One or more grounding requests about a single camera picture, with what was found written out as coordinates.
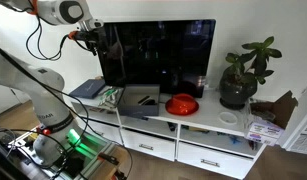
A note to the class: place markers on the brown cardboard box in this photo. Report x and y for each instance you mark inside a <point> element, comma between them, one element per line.
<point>281,110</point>

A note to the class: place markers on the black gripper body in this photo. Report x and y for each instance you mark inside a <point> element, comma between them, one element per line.
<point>100,36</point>

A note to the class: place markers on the white purple glove box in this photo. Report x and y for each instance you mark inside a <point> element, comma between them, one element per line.
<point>266,129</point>
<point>259,139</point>

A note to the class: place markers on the green leafy plant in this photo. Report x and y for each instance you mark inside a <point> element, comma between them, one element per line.
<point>259,60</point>

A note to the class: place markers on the red bowl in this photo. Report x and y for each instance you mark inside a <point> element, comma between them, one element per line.
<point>181,105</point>

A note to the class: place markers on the grey-blue open box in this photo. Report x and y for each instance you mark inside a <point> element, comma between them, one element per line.
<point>136,109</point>

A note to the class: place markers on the small black white gadget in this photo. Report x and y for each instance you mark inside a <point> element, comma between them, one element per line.
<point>143,99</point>

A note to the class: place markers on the black flat screen tv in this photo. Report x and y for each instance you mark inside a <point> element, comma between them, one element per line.
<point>159,56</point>

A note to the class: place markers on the dark round plant pot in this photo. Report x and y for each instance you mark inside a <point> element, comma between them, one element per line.
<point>236,91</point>

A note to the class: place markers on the small black shelf gadget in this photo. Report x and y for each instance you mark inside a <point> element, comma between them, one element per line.
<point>172,126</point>

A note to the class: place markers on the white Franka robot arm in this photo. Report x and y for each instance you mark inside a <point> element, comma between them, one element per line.
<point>46,100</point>

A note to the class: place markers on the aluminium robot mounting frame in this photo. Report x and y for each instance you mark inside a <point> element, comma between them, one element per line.
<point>93,150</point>

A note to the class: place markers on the white louvered door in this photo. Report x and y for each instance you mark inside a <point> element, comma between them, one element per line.
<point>301,133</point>

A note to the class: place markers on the orange black clamp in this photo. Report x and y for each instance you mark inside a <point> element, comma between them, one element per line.
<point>108,158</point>

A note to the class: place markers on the green plastic item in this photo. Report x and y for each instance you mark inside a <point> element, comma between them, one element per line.
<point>109,93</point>

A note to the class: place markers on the small blue toy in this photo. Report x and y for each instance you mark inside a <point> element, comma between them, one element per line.
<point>234,139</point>

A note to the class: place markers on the black glasses case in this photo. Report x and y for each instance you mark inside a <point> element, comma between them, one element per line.
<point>150,102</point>

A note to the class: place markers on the white tv stand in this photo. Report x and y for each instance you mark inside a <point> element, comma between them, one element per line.
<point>206,115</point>

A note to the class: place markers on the navy flat gift box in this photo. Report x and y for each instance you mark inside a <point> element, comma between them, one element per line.
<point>88,89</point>

